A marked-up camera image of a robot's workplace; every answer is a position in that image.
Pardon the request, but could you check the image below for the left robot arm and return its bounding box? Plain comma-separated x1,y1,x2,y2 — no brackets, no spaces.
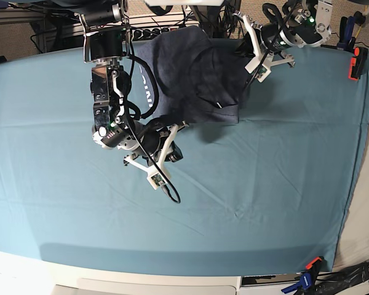
234,1,333,82

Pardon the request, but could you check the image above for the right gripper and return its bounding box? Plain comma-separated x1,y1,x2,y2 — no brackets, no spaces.
122,122,188,176

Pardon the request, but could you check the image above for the white power strip red switch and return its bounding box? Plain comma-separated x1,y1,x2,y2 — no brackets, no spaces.
130,22,199,42

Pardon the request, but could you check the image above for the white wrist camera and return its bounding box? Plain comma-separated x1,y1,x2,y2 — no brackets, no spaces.
245,57,271,82
147,170,171,190

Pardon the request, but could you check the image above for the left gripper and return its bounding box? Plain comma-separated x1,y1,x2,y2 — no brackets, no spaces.
234,11,295,69

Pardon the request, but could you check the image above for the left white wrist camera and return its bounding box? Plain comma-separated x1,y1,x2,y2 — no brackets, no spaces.
245,57,271,82

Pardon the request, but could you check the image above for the black plastic bag bottom right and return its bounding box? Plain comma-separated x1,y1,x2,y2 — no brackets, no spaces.
314,262,369,295

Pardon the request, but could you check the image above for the teal table cloth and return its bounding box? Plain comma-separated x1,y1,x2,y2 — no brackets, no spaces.
0,48,369,276

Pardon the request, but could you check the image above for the orange blue clamp bottom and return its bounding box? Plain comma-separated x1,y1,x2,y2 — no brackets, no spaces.
281,256,324,294

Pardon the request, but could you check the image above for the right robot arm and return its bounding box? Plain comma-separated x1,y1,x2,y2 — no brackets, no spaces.
79,1,182,186

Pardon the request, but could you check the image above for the blue-grey heather T-shirt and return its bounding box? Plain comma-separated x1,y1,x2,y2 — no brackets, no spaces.
136,26,250,125

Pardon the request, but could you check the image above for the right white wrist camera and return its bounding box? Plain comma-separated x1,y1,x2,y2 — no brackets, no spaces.
147,170,171,190

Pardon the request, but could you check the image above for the orange black clamp upper right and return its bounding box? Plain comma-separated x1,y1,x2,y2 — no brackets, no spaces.
348,47,368,81

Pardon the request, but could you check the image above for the blue clamp upper right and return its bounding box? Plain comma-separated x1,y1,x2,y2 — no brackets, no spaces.
336,16,356,52

